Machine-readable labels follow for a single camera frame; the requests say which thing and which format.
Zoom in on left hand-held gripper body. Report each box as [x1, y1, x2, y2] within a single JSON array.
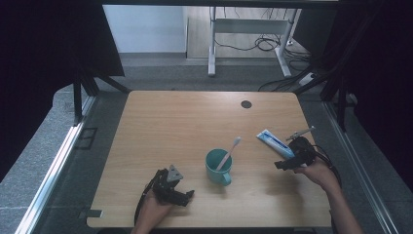
[[152, 164, 184, 206]]

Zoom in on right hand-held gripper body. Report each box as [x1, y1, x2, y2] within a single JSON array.
[[285, 126, 318, 168]]

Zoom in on white and blue toothpaste tube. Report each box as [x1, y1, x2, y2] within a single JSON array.
[[256, 129, 308, 169]]

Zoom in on teal cup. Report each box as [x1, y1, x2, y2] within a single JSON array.
[[205, 148, 234, 187]]

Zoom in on pink toothbrush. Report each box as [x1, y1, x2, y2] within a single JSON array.
[[216, 136, 243, 173]]

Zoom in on person's left hand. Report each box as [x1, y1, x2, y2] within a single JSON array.
[[137, 192, 175, 229]]

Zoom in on person's right hand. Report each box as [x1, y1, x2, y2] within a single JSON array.
[[294, 160, 341, 194]]

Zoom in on black metal stand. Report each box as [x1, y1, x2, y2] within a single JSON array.
[[293, 69, 358, 133], [72, 69, 132, 127]]

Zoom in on white power strip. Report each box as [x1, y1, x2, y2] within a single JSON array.
[[298, 72, 317, 87]]

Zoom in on black curtain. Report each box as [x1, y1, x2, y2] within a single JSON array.
[[0, 0, 125, 184], [319, 0, 413, 191]]

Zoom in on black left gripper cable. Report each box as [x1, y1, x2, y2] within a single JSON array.
[[133, 176, 158, 226]]

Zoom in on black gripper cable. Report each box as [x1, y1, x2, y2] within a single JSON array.
[[311, 144, 343, 189], [133, 176, 158, 226]]

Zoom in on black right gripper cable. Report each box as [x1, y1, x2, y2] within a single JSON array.
[[311, 144, 343, 189]]

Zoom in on aluminium rail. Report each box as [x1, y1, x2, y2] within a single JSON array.
[[321, 100, 401, 234], [14, 96, 96, 234]]

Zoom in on black floor cables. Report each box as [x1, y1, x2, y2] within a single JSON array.
[[213, 8, 314, 71]]

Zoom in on white desk frame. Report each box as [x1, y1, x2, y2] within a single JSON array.
[[207, 6, 299, 78]]

